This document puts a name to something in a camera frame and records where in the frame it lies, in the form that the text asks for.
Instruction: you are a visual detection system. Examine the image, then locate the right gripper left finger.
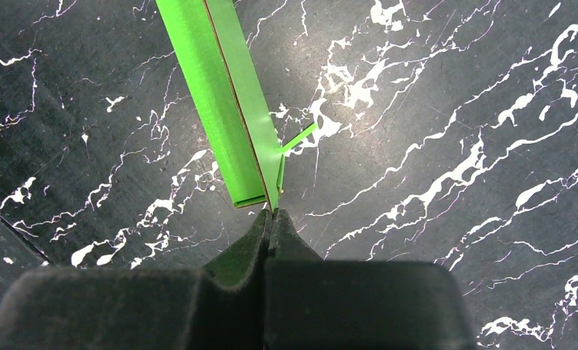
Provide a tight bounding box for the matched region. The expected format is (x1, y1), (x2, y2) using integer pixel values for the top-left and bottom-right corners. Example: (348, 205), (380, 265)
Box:
(0, 210), (272, 349)

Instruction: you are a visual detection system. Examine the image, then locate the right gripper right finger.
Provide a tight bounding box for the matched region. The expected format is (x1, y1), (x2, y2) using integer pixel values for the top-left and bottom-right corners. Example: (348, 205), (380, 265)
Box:
(264, 210), (477, 349)

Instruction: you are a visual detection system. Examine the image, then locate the green paper box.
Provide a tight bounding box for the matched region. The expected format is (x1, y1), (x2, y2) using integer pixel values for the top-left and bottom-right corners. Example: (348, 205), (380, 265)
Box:
(157, 0), (317, 211)

